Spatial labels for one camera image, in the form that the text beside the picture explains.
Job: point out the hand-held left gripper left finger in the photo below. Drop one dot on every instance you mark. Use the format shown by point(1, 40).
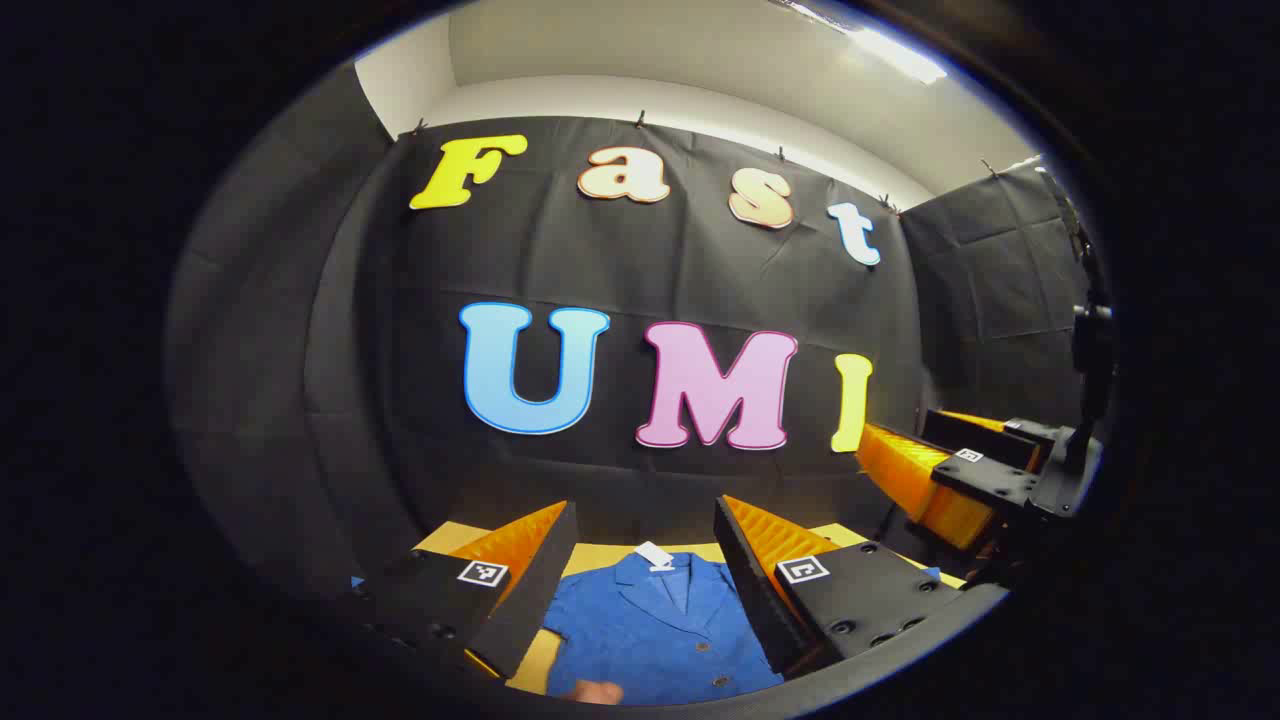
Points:
point(535, 585)

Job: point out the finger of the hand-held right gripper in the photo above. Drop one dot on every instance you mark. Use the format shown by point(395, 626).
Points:
point(985, 432)
point(985, 480)

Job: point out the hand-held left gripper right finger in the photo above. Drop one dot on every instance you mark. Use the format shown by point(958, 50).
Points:
point(750, 590)

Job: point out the blue collared shirt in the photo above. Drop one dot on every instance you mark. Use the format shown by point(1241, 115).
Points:
point(650, 635)

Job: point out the black backdrop cloth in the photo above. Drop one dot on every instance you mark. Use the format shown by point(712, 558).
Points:
point(620, 270)

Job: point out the ceiling light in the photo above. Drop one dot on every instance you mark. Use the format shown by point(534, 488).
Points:
point(890, 50)

